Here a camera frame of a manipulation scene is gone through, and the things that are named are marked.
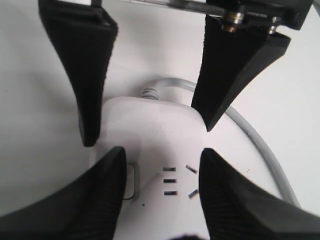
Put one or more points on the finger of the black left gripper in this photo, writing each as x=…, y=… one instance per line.
x=83, y=37

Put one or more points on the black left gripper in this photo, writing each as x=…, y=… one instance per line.
x=230, y=61

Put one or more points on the white five-socket power strip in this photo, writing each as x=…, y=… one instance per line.
x=163, y=142

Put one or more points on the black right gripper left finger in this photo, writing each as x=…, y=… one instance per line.
x=86, y=209

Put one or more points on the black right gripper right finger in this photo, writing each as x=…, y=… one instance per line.
x=237, y=209

